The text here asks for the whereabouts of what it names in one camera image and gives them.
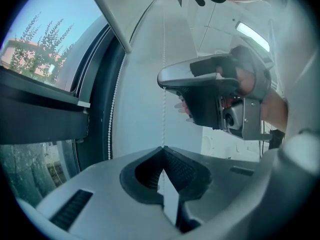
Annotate pink building outside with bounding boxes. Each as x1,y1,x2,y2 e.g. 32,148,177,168
0,38,63,85

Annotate white roller blind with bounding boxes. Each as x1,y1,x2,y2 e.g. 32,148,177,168
84,0,133,54

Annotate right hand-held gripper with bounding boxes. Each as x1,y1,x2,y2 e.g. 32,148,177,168
177,45,273,141

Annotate green trees outside window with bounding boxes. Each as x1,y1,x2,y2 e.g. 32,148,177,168
11,11,76,85

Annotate white bead pull chain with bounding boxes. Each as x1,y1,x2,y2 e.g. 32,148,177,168
106,0,167,200

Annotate person's right hand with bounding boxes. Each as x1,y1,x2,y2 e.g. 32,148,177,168
216,65,256,96

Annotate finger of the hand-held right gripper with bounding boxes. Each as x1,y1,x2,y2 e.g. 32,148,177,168
156,53,240,92

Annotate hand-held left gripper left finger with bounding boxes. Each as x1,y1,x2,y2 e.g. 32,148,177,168
17,145,181,240

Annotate rectangular ceiling light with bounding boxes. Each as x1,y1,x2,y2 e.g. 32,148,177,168
235,20,271,53

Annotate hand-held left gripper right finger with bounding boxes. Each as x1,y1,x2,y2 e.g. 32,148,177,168
162,145,288,240

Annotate black framed window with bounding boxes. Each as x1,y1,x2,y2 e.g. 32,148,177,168
0,0,127,207

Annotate person's right forearm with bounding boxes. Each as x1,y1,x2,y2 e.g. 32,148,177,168
259,88,290,132

